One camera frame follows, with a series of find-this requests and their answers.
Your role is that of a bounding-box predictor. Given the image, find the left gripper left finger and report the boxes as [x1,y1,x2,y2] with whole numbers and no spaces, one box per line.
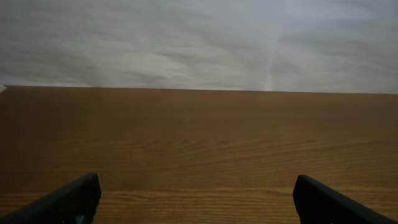
[0,172,103,224]

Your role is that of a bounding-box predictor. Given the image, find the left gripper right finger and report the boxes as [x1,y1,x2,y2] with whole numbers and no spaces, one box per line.
[292,174,398,224]

